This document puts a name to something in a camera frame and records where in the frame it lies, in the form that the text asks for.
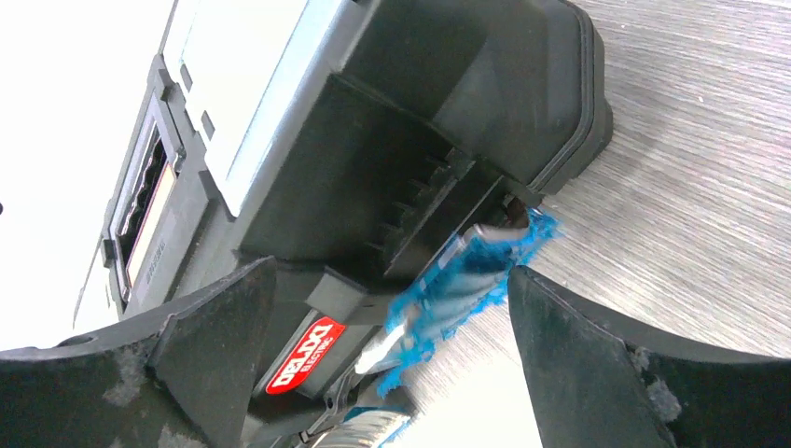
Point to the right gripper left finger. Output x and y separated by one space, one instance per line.
148 377

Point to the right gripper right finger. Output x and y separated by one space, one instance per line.
599 378

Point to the black plastic toolbox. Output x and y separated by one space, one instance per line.
348 141

